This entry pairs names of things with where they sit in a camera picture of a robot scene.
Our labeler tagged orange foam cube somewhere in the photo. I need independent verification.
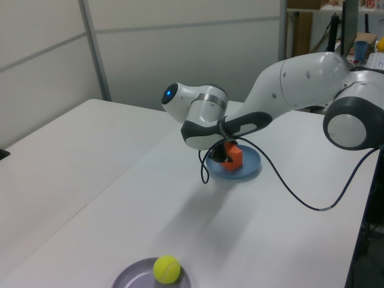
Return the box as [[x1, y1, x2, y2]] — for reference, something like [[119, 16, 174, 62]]
[[221, 142, 243, 172]]

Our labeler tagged plain yellow tennis ball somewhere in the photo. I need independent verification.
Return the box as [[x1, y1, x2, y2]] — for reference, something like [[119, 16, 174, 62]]
[[153, 254, 181, 283]]

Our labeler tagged blue plastic plate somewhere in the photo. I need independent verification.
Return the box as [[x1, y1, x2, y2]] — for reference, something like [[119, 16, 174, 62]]
[[205, 143, 261, 181]]

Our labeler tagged brown cardboard board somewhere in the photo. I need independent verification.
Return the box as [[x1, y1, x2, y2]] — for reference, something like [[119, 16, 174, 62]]
[[287, 11, 313, 58]]

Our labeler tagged purple plastic plate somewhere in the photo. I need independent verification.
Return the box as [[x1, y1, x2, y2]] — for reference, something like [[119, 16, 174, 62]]
[[111, 257, 192, 288]]

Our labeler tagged silver metal stand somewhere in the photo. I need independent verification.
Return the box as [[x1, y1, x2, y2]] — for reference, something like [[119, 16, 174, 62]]
[[344, 55, 370, 69]]

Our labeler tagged black stand pole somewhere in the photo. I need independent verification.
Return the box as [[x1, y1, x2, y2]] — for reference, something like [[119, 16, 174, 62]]
[[328, 13, 340, 52]]

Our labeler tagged flat cardboard box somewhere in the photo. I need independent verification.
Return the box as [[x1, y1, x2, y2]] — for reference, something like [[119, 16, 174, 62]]
[[287, 0, 323, 9]]

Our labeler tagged blue cup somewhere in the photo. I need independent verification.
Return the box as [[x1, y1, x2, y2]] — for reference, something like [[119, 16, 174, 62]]
[[353, 40, 368, 63]]

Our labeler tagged dark computer monitor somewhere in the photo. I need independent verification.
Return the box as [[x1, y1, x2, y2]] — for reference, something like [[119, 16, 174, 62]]
[[340, 0, 359, 58]]

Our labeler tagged white keyboard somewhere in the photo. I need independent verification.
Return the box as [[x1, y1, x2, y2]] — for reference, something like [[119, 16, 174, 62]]
[[367, 51, 384, 71]]

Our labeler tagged small cardboard box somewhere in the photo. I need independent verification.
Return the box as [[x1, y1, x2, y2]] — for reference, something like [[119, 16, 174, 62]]
[[355, 32, 378, 52]]

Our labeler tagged black cable strap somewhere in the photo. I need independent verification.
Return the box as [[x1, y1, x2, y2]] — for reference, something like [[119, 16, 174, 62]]
[[217, 115, 233, 141]]

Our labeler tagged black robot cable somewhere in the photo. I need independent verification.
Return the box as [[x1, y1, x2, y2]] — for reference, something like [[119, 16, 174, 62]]
[[197, 136, 377, 211]]

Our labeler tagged grey partition post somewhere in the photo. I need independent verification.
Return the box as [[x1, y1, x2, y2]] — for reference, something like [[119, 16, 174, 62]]
[[277, 0, 289, 62], [78, 0, 112, 102]]

